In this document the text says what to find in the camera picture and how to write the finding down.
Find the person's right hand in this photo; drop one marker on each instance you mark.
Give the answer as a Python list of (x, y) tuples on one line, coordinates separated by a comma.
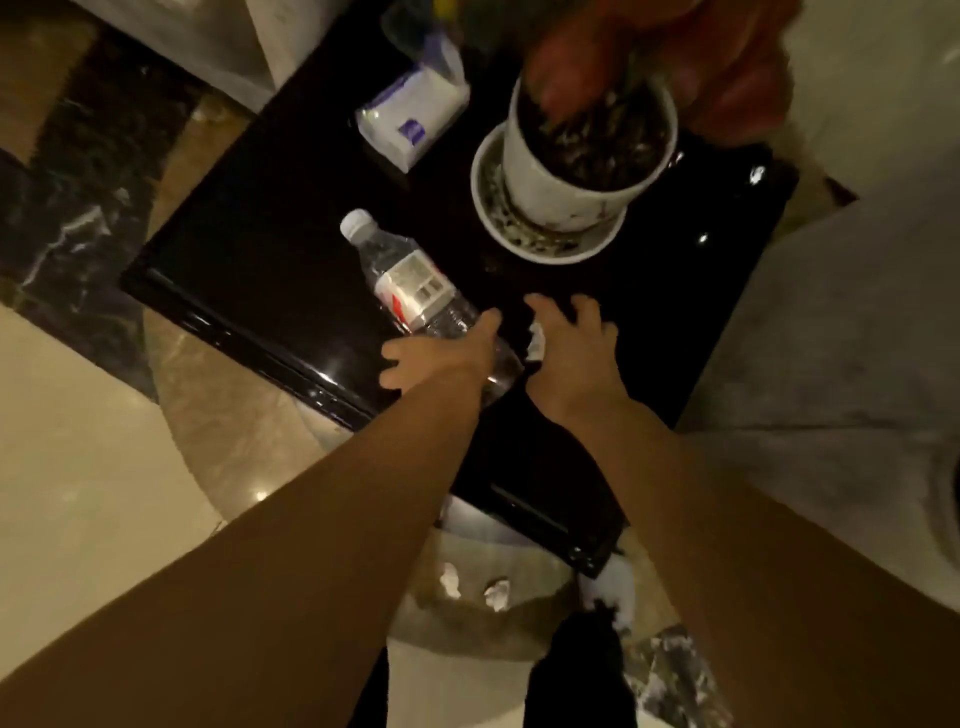
[(577, 375)]

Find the person's left hand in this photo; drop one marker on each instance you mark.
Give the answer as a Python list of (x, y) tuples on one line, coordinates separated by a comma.
[(442, 358)]

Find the person's right thumb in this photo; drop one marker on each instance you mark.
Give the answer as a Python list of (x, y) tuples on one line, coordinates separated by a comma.
[(541, 311)]

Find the person's left thumb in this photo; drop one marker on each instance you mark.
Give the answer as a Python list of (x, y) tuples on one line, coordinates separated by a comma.
[(484, 328)]

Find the white paper scrap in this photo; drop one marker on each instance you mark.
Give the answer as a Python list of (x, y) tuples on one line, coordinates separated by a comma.
[(535, 343)]

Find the clear plastic water bottle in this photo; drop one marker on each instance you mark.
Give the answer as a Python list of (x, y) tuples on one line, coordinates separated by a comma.
[(409, 281)]

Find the person's left forearm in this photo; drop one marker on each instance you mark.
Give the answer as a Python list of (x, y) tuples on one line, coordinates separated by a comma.
[(285, 570)]

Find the person's right forearm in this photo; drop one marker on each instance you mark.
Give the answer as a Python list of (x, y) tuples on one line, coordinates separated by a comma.
[(750, 570)]

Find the white round pot saucer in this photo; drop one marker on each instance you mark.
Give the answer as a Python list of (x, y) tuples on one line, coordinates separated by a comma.
[(525, 238)]

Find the white ceramic plant pot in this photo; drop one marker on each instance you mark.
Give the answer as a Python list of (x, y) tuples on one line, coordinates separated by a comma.
[(555, 191)]

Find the white-lined waste bin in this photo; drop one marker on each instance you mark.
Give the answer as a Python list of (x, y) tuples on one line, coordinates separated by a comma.
[(472, 521)]

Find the white soft tissue pack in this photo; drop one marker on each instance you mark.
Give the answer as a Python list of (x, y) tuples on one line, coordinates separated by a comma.
[(412, 112)]

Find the crumpled white paper ball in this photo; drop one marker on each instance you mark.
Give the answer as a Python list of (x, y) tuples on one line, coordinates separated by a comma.
[(450, 580), (496, 594)]

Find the clear plastic bag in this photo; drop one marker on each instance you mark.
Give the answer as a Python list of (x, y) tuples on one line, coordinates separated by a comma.
[(420, 30)]

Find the red-leaved potted plant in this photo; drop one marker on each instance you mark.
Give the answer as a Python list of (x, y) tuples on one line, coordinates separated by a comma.
[(720, 60)]

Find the person's black trouser leg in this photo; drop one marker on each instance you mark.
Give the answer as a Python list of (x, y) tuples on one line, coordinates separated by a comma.
[(577, 675)]

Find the white marble cabinet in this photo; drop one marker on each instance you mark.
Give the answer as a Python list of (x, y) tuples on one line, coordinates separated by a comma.
[(225, 45)]

